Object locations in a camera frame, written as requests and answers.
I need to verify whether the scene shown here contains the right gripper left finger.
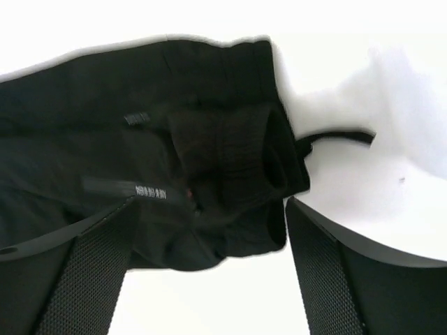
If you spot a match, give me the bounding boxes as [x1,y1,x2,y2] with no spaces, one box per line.
[1,198,140,334]

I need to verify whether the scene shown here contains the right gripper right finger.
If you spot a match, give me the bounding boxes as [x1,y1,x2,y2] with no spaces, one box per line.
[286,198,446,335]

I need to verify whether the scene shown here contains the black shorts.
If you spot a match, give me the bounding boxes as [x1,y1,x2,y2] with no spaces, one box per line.
[1,39,374,271]

